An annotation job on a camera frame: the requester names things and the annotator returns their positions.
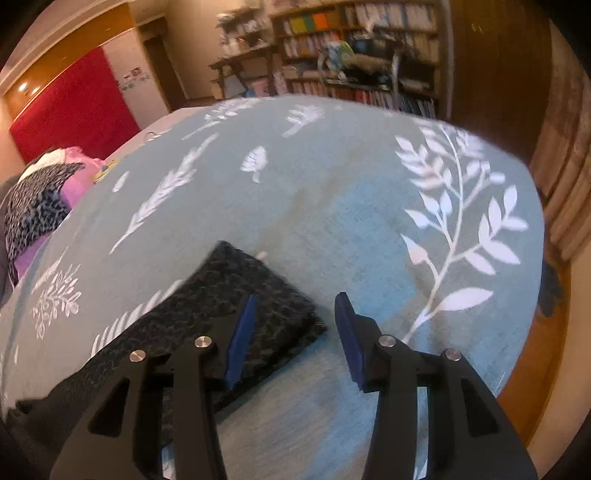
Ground brown wooden door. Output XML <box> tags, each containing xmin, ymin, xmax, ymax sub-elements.
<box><xmin>450</xmin><ymin>0</ymin><xmax>551</xmax><ymax>164</ymax></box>

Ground wooden desk with shelf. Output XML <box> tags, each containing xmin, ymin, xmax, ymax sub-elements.
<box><xmin>208</xmin><ymin>4</ymin><xmax>277</xmax><ymax>100</ymax></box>

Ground black leopard print pants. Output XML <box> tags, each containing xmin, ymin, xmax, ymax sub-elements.
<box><xmin>7</xmin><ymin>241</ymin><xmax>327</xmax><ymax>473</ymax></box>

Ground wooden bookshelf with books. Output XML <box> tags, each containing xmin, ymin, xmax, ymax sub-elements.
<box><xmin>270</xmin><ymin>1</ymin><xmax>453</xmax><ymax>120</ymax></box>

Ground red headboard panel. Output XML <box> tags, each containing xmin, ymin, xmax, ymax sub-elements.
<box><xmin>9</xmin><ymin>48</ymin><xmax>139</xmax><ymax>164</ymax></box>

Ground leopard print cloth pile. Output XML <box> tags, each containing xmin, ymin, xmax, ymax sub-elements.
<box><xmin>4</xmin><ymin>162</ymin><xmax>85</xmax><ymax>286</ymax></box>

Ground teal leaf print bedspread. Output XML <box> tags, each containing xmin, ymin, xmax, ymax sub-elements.
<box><xmin>1</xmin><ymin>96</ymin><xmax>544</xmax><ymax>479</ymax></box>

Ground purple garment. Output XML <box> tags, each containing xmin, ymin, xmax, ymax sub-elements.
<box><xmin>14</xmin><ymin>147</ymin><xmax>107</xmax><ymax>279</ymax></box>

